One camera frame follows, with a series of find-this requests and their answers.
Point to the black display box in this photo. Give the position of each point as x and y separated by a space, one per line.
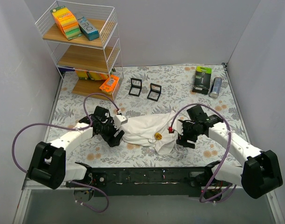
136 87
155 92

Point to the left black display box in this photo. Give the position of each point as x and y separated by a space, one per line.
136 87

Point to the blue silver can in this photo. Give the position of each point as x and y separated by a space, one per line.
215 88

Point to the green black razor package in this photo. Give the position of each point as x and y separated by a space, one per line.
202 80

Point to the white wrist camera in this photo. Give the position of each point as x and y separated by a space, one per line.
175 126
119 120

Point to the floral table mat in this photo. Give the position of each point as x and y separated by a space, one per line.
176 82

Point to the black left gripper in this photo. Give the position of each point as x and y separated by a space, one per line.
116 134

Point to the white garment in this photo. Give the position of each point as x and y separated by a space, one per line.
140 131

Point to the white wire wooden shelf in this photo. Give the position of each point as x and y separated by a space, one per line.
102 55

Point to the yellow sponge pack lower shelf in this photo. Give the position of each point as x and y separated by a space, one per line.
88 75

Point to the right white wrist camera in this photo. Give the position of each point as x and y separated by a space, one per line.
175 126

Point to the right black display box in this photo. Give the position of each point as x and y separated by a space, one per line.
155 92

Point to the orange sponge pack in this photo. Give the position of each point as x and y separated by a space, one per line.
66 22

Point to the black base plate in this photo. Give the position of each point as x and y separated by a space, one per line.
151 181

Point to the aluminium frame rail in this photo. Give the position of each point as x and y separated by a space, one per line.
142 203

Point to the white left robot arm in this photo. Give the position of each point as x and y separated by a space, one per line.
49 166

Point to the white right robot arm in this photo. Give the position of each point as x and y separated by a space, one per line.
256 171

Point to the teal grey carton box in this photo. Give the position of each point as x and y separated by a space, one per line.
86 27

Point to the orange small package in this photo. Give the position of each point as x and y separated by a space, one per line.
109 85

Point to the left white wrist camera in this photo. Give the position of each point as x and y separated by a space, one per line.
119 120

